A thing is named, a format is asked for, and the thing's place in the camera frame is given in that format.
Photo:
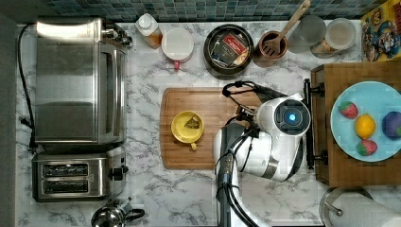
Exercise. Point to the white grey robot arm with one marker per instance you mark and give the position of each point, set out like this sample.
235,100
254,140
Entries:
265,141

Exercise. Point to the tea bag in mug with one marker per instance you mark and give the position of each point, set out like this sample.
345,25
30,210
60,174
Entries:
192,123

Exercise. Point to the black round tea container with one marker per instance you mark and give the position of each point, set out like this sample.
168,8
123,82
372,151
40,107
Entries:
227,51

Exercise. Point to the clear jar white lid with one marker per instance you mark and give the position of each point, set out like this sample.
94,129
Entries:
340,35

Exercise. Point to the wooden cutting board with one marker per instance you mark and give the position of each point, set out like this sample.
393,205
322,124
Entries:
214,109

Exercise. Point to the yellow mug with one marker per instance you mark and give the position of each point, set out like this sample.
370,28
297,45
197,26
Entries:
183,134

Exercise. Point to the brown utensil crock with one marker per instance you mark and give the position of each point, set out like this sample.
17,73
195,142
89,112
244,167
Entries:
264,54

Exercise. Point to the wooden spatula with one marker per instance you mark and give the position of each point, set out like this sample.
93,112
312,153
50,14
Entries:
273,47

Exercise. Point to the clear bottle white cap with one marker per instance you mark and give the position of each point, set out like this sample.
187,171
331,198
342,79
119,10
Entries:
149,29

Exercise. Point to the stainless steel toaster oven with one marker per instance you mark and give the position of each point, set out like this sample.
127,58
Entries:
80,81

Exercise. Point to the stainless steel kettle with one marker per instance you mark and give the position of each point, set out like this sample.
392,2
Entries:
116,213

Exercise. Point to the silver two-slot toaster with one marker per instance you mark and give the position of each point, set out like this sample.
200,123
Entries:
91,176

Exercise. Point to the frosted clear glass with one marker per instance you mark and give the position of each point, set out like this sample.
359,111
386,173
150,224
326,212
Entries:
308,32

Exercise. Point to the red strawberry upper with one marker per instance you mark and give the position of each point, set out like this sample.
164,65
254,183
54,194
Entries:
348,109

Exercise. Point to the red strawberry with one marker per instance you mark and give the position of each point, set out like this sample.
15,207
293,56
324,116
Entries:
348,109
366,147

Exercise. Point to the yellow lemon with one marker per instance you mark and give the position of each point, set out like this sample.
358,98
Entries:
365,126

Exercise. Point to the red strawberry lower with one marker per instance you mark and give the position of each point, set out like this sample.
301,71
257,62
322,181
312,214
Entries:
366,147

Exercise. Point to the light blue plate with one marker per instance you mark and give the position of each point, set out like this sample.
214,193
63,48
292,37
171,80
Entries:
375,99

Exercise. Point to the purple plum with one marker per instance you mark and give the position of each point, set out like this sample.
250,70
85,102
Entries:
391,125

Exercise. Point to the colourful cereal box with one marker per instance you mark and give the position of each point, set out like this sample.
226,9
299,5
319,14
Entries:
381,30

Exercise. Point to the wooden tray black handles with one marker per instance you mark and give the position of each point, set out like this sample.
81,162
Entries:
331,164

